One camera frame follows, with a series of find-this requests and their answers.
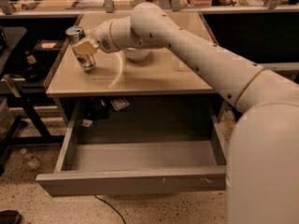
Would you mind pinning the black shoe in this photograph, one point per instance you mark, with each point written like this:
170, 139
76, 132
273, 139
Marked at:
10, 217

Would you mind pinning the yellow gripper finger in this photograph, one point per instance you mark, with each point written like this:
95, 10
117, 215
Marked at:
87, 45

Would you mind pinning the grey desk cabinet frame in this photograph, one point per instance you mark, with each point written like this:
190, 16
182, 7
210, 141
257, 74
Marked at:
168, 103

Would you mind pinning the crumpled plastic bottle on floor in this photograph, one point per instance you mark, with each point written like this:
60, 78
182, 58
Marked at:
30, 159

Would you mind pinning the white label card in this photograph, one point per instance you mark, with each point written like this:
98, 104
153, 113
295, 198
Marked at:
119, 103

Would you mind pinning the grey open top drawer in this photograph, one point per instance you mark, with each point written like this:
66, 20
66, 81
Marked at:
140, 152

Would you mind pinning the white ceramic bowl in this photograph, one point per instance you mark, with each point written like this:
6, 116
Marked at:
136, 55

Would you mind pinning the silver blue redbull can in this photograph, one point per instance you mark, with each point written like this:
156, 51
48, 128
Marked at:
74, 35

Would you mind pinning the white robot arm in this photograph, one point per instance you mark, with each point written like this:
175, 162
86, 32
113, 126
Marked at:
262, 172

